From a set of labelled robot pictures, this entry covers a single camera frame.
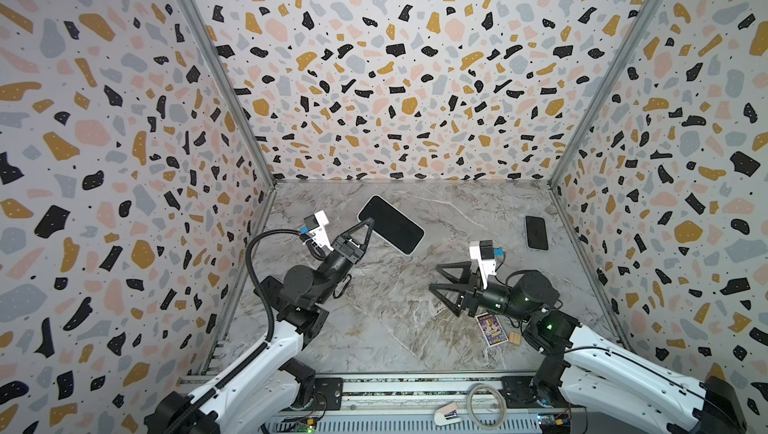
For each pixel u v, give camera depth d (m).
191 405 0.41
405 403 0.73
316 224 0.62
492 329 0.84
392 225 0.66
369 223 0.65
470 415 0.71
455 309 0.58
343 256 0.59
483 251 0.58
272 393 0.57
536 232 1.07
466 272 0.65
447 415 0.70
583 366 0.52
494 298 0.59
